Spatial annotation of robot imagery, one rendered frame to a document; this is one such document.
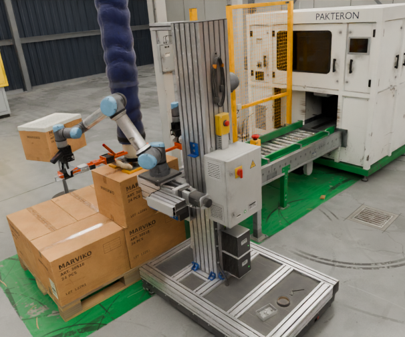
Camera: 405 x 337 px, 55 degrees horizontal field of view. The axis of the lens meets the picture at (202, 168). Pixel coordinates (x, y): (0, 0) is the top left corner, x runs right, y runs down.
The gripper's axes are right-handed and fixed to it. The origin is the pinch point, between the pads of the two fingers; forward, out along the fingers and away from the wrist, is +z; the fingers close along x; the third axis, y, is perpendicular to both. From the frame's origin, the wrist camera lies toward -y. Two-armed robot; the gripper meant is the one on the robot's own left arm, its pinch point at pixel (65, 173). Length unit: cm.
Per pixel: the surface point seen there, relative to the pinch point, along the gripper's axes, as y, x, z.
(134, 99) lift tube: 61, -11, -41
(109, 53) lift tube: 49, -5, -77
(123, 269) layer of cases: 22, -17, 89
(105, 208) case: 30, 7, 44
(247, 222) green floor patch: 165, -31, 108
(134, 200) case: 41, -20, 33
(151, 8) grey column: 172, 95, -105
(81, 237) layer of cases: 0, -1, 53
